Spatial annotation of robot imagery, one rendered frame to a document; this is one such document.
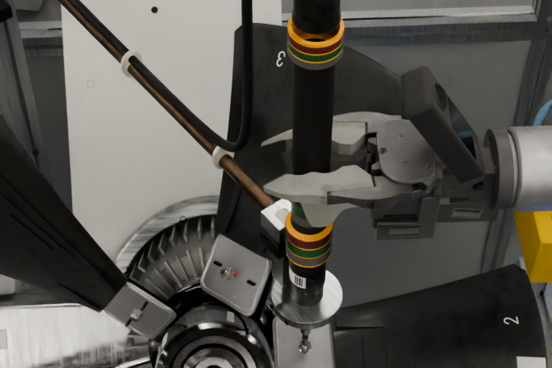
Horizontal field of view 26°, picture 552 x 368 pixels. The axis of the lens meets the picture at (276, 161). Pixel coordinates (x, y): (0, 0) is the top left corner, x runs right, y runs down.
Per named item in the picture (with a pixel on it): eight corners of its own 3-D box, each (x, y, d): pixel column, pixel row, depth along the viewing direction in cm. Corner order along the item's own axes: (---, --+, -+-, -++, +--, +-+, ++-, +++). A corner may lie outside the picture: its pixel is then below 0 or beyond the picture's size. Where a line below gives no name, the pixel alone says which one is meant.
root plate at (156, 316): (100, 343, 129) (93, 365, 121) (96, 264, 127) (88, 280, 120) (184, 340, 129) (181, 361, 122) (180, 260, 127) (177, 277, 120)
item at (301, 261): (275, 244, 112) (275, 236, 111) (311, 222, 114) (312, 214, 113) (305, 274, 110) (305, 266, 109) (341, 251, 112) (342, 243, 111)
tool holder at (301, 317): (244, 282, 120) (242, 222, 112) (299, 247, 123) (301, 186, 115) (300, 342, 115) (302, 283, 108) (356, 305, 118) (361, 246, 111)
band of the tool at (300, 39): (276, 49, 93) (276, 22, 91) (319, 27, 95) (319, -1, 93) (310, 80, 91) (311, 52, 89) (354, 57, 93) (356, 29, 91)
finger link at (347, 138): (260, 182, 108) (362, 193, 107) (260, 139, 104) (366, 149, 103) (265, 157, 110) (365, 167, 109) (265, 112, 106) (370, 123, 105)
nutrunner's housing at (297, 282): (278, 311, 121) (280, -48, 86) (309, 292, 122) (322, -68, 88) (302, 337, 118) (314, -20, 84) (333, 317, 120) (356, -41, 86)
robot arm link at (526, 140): (570, 172, 100) (550, 102, 105) (516, 174, 100) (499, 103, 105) (554, 227, 106) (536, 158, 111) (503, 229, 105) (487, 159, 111)
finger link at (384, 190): (331, 218, 100) (431, 201, 101) (332, 207, 99) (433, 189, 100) (317, 177, 103) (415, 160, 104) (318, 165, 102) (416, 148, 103)
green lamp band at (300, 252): (275, 236, 111) (275, 227, 110) (312, 213, 113) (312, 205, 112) (305, 266, 109) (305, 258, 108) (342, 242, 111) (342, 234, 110)
